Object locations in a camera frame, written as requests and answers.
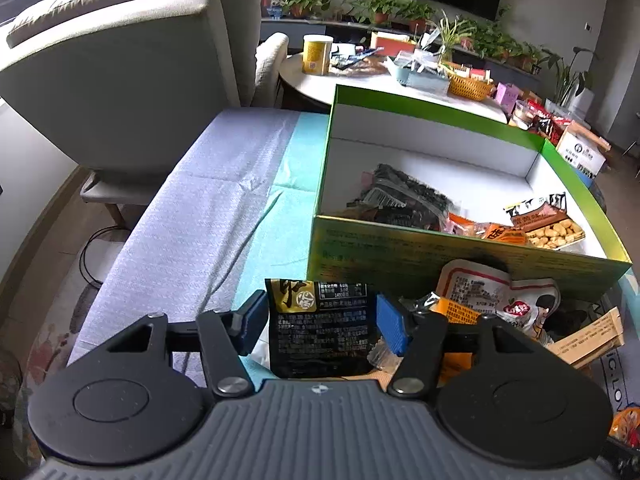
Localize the clear orange label snack packet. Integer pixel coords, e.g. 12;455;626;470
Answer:
429;297;497;378

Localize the black seaweed packet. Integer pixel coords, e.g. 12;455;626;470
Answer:
347;162;456;233

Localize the silver yellow cracker packet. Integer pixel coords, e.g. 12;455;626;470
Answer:
504;192;586;251

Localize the orange box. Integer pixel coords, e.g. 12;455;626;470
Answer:
370;31;418;58

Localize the white plush cushion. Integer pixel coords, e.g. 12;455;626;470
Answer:
255;32;290;108

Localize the orange peanut packet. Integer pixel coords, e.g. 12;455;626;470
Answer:
447;212;529;247

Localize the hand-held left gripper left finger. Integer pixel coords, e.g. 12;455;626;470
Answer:
107;290;271;400

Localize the clear plastic wrapper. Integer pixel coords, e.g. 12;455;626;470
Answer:
399;291;442;317

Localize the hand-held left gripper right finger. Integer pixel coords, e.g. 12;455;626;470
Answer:
375;294;548;402

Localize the white cartoon snack packet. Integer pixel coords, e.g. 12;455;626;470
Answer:
435;259;562;336

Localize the pink box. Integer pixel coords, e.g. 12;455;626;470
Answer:
495;81;526;113

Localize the floral carpet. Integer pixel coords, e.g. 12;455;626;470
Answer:
12;285;103;463

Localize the yellow wicker basket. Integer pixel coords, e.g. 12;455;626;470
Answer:
446;67;496;102

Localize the beige armchair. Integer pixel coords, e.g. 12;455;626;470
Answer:
0;0;291;226

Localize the spider plant in vase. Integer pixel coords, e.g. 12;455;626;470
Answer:
430;10;481;67

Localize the long beige snack packet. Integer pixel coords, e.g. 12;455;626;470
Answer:
547;307;626;371

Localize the black floor cable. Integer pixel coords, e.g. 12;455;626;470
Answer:
79;225;132;291

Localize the large leaf plant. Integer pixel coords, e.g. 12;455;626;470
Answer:
540;45;598;108

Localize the black gold snack packet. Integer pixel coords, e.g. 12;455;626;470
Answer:
264;278;382;380

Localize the white blue carton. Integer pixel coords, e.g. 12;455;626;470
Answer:
556;122;612;181

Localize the teal plastic basket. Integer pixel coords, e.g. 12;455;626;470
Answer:
392;55;451;92

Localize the round white coffee table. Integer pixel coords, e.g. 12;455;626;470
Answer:
277;52;511;123

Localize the yellow canister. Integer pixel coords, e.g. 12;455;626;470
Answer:
302;35;335;76

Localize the green cardboard box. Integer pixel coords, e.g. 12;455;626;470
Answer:
306;84;632;301

